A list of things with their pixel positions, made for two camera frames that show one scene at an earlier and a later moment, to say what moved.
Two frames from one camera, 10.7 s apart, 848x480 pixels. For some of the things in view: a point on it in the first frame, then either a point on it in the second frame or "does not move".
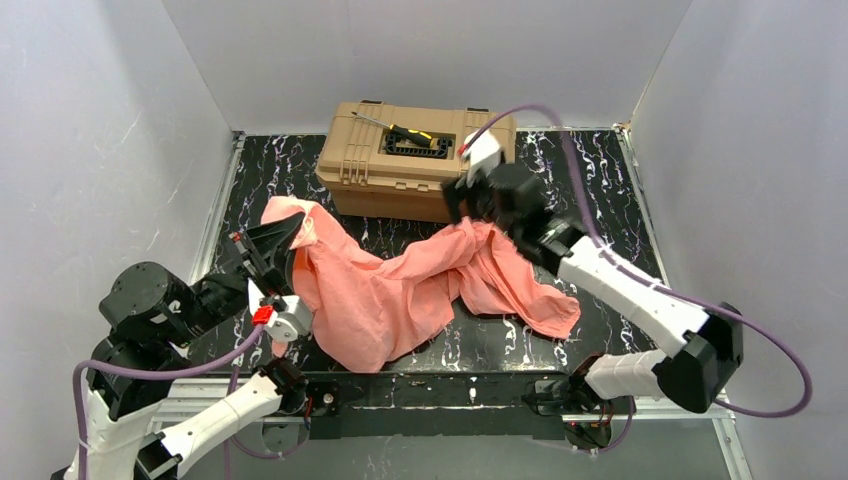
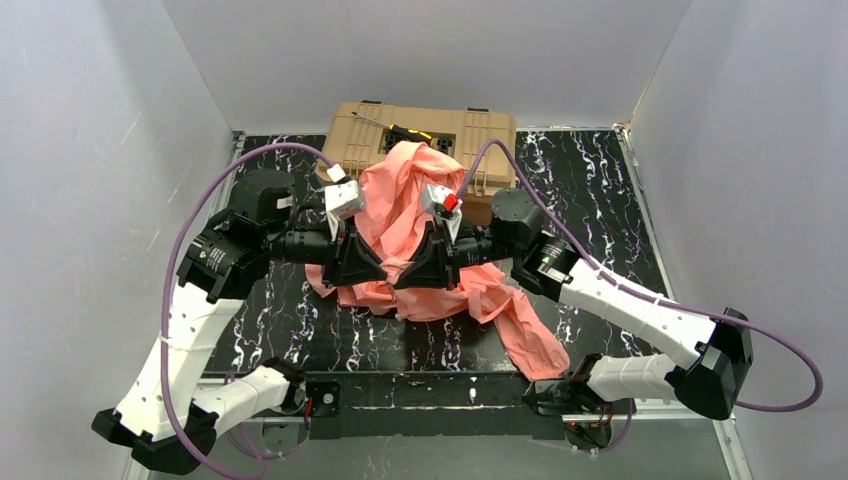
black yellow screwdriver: [412, 134] does not move
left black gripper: [250, 263] → [336, 253]
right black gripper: [470, 198] → [452, 253]
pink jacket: [367, 314] → [391, 215]
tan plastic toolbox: [390, 162] does not move
